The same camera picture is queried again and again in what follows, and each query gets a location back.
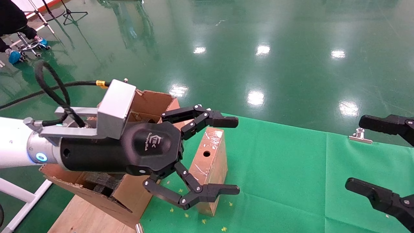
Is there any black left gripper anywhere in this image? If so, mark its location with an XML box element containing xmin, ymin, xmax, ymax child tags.
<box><xmin>60</xmin><ymin>104</ymin><xmax>241</xmax><ymax>211</ymax></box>

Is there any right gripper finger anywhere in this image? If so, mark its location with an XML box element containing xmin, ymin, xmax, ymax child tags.
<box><xmin>358</xmin><ymin>114</ymin><xmax>414</xmax><ymax>147</ymax></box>
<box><xmin>345</xmin><ymin>177</ymin><xmax>414</xmax><ymax>232</ymax></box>

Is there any small taped cardboard box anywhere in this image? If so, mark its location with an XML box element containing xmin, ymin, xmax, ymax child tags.
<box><xmin>189</xmin><ymin>127</ymin><xmax>228</xmax><ymax>216</ymax></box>

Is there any large open cardboard carton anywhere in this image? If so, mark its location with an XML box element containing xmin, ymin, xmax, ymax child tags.
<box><xmin>39</xmin><ymin>89</ymin><xmax>181</xmax><ymax>228</ymax></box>

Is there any green table cloth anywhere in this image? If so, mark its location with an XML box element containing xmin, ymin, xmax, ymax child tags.
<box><xmin>139</xmin><ymin>113</ymin><xmax>414</xmax><ymax>233</ymax></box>

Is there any black foam insert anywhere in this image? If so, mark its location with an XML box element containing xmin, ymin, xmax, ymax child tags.
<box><xmin>83</xmin><ymin>172</ymin><xmax>125</xmax><ymax>198</ymax></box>

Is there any black tripod stand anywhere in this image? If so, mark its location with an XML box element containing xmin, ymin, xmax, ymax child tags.
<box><xmin>60</xmin><ymin>0</ymin><xmax>88</xmax><ymax>26</ymax></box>

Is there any chrome swivel stool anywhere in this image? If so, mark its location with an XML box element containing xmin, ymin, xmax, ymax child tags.
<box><xmin>16</xmin><ymin>32</ymin><xmax>51</xmax><ymax>60</ymax></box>

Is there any white desk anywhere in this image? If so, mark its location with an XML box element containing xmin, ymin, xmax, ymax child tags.
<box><xmin>19</xmin><ymin>0</ymin><xmax>55</xmax><ymax>34</ymax></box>

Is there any person in black clothes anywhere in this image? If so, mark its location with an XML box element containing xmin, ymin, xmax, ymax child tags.
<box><xmin>0</xmin><ymin>0</ymin><xmax>38</xmax><ymax>54</ymax></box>

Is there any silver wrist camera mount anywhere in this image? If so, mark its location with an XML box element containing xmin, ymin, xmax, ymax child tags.
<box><xmin>39</xmin><ymin>78</ymin><xmax>137</xmax><ymax>140</ymax></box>

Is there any black camera cable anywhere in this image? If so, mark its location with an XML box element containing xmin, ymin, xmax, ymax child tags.
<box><xmin>0</xmin><ymin>61</ymin><xmax>110</xmax><ymax>128</ymax></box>

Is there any white tubular floor frame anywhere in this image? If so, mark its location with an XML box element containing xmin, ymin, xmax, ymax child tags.
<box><xmin>0</xmin><ymin>177</ymin><xmax>54</xmax><ymax>233</ymax></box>

